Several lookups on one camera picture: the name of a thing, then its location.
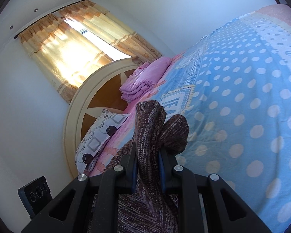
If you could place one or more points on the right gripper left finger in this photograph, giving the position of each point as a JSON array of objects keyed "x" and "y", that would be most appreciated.
[{"x": 89, "y": 202}]

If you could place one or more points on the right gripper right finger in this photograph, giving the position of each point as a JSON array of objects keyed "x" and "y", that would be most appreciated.
[{"x": 206, "y": 203}]

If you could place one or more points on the brown knitted sweater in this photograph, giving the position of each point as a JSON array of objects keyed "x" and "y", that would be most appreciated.
[{"x": 149, "y": 209}]

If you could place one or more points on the black device with dials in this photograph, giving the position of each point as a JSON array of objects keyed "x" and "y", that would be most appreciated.
[{"x": 35, "y": 196}]

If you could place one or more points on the white patterned pillow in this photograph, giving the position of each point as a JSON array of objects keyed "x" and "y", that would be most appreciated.
[{"x": 96, "y": 138}]

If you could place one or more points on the blue pink patterned bedsheet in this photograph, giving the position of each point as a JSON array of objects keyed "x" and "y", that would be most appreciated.
[{"x": 234, "y": 89}]

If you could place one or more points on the cream wooden headboard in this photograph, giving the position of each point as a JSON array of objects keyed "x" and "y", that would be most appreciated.
[{"x": 98, "y": 92}]

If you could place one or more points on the folded pink blanket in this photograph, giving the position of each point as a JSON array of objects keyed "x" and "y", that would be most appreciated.
[{"x": 144, "y": 78}]

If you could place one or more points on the beige yellow curtain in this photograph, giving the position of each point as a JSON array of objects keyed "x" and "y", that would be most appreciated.
[{"x": 67, "y": 58}]

